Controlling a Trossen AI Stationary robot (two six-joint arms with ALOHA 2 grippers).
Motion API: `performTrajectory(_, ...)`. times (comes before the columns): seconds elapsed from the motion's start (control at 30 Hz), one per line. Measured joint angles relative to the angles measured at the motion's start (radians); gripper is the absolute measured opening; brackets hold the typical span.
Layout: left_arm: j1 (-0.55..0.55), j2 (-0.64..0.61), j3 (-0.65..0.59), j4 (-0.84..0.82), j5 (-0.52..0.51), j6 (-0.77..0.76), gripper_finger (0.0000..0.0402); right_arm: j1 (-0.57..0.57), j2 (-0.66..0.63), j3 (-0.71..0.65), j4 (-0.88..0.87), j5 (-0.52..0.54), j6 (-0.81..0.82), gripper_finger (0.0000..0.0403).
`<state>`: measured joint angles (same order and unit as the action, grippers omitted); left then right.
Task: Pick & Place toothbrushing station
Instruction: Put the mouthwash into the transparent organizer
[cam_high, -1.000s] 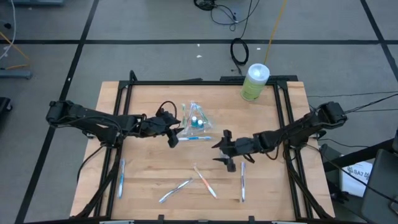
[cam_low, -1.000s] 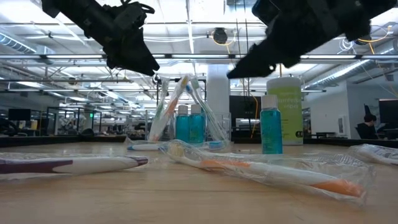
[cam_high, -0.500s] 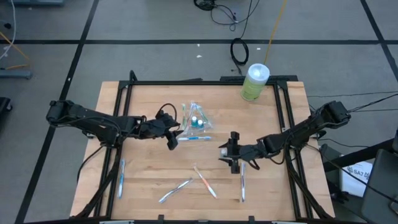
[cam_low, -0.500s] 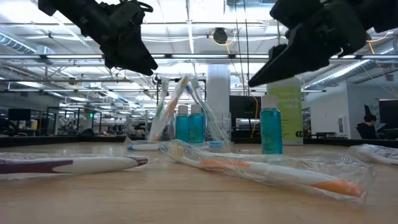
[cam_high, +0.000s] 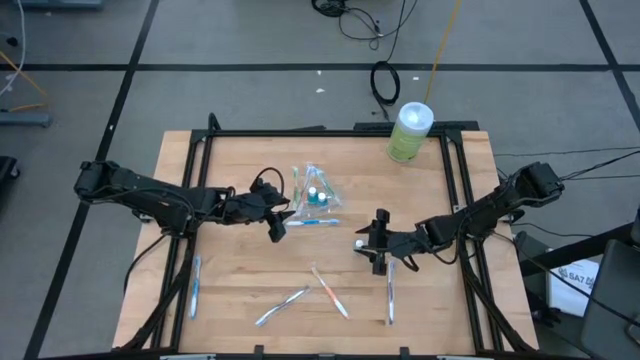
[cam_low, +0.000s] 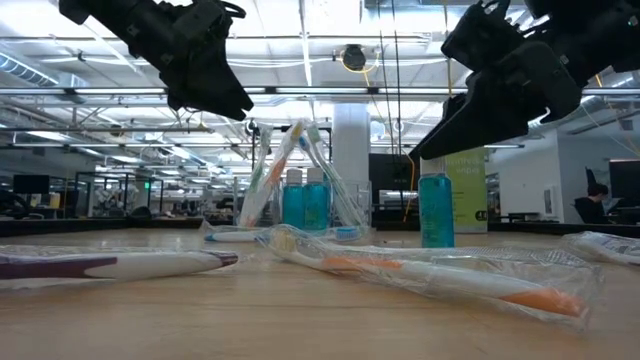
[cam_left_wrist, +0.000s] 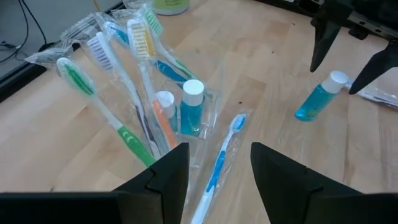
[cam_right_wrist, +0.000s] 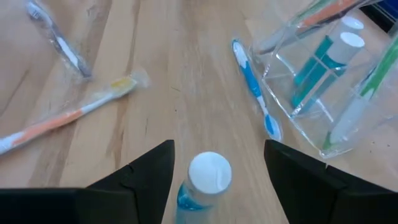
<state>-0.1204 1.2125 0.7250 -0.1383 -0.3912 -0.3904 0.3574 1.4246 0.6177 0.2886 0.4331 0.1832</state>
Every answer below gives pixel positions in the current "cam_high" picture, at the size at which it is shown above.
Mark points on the clear acrylic organizer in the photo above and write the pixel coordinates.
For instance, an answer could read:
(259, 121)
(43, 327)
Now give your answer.
(327, 209)

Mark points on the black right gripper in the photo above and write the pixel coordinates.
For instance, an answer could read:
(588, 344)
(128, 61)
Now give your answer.
(400, 242)

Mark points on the grey table foot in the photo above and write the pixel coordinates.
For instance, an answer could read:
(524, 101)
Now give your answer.
(25, 119)

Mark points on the green toothbrush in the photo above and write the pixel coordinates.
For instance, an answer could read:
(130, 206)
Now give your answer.
(296, 187)

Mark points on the orange toothbrush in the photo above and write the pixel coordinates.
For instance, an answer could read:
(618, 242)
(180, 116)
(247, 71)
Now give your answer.
(330, 292)

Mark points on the white printed cardboard box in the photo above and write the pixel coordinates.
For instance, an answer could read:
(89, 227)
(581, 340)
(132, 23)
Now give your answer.
(570, 295)

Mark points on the green disinfecting wipes canister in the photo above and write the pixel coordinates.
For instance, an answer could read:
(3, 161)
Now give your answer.
(410, 132)

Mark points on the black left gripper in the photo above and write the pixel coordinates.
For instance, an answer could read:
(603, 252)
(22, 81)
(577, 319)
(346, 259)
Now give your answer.
(247, 207)

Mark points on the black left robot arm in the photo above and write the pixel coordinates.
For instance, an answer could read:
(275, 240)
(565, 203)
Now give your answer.
(150, 200)

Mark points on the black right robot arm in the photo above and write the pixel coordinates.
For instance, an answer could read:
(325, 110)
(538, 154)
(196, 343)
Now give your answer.
(500, 205)

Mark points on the black aluminium table frame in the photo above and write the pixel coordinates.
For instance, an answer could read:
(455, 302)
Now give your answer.
(320, 133)

